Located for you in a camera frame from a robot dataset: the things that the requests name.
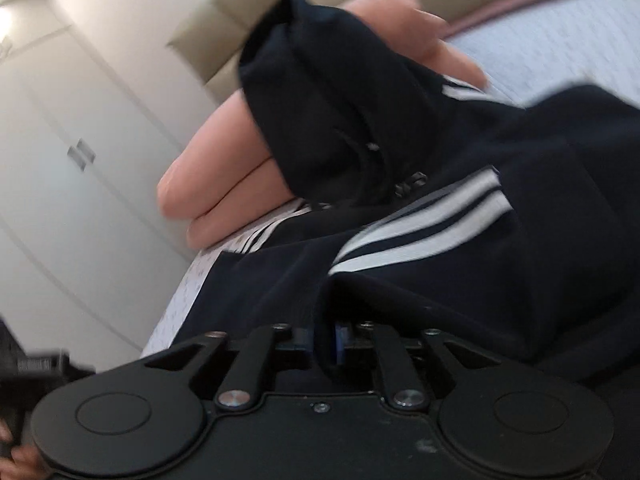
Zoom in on white printed bed sheet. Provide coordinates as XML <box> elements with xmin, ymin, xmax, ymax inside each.
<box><xmin>142</xmin><ymin>0</ymin><xmax>640</xmax><ymax>361</ymax></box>

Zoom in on navy jacket with white stripes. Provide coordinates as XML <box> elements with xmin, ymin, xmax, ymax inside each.
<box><xmin>170</xmin><ymin>0</ymin><xmax>640</xmax><ymax>411</ymax></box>

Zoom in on pink folded blanket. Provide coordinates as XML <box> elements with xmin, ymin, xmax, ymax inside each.
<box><xmin>156</xmin><ymin>0</ymin><xmax>492</xmax><ymax>262</ymax></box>

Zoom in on beige padded headboard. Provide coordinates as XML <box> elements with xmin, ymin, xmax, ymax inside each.
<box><xmin>167</xmin><ymin>0</ymin><xmax>616</xmax><ymax>111</ymax></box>

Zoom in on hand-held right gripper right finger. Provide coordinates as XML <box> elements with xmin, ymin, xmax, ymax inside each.
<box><xmin>332</xmin><ymin>321</ymin><xmax>503</xmax><ymax>410</ymax></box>

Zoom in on person's left hand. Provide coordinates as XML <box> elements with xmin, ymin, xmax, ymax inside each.
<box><xmin>0</xmin><ymin>422</ymin><xmax>45</xmax><ymax>479</ymax></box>

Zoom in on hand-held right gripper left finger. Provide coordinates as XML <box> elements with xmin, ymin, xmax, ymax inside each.
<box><xmin>141</xmin><ymin>324</ymin><xmax>317</xmax><ymax>408</ymax></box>

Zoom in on white wardrobe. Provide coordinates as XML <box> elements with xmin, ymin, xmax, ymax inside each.
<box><xmin>0</xmin><ymin>5</ymin><xmax>223</xmax><ymax>363</ymax></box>

